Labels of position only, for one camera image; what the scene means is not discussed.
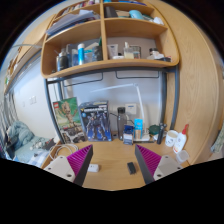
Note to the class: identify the white mug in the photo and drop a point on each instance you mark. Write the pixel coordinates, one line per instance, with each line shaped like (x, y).
(171, 138)

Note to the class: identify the light blue packet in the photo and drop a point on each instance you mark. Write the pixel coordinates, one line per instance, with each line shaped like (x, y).
(138, 128)

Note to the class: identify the white box with blue label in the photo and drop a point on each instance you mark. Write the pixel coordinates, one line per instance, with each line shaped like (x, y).
(130, 108)

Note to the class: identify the grey metal desk frame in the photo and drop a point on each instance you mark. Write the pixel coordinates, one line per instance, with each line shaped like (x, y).
(50, 103)

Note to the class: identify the clear bottle with dark cap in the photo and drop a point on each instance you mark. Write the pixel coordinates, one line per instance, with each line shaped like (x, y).
(121, 125)

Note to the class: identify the black electric shaver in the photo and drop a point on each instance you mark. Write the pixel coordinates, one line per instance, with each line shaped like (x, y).
(161, 133)

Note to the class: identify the small blue and white carton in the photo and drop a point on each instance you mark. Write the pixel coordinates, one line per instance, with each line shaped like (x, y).
(128, 136)

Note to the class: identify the blue robot model kit box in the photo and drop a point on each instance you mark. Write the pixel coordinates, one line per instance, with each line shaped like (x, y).
(96, 121)

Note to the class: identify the white red-capped lotion bottle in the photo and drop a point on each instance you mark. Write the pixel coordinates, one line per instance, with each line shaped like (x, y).
(180, 141)

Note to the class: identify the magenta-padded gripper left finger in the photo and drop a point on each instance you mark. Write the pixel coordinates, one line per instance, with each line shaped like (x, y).
(63, 166)

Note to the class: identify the dark green round tin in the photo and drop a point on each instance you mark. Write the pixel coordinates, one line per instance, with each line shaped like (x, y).
(154, 129)

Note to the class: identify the wooden shelf unit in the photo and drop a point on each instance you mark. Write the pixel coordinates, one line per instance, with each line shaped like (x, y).
(103, 33)

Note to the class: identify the white power strip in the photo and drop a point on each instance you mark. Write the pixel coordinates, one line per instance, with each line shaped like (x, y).
(93, 167)

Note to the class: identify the green toy figure box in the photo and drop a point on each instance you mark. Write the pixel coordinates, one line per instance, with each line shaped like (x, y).
(68, 118)

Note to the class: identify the black charger block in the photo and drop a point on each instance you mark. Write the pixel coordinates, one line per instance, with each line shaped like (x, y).
(131, 168)

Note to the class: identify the small clear plastic container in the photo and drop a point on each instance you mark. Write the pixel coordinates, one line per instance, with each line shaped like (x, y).
(182, 156)

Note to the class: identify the white wall switch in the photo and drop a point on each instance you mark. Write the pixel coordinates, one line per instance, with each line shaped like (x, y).
(32, 100)

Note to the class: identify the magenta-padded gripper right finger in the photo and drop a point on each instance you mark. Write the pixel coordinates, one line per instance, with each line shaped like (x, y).
(163, 165)

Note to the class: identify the white desk lamp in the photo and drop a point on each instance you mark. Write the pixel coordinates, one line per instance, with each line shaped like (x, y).
(141, 106)

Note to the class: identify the bed with plaid sheet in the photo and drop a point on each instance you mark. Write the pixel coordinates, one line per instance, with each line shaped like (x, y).
(25, 153)

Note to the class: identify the pale blue blanket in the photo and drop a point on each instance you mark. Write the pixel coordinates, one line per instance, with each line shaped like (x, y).
(20, 133)

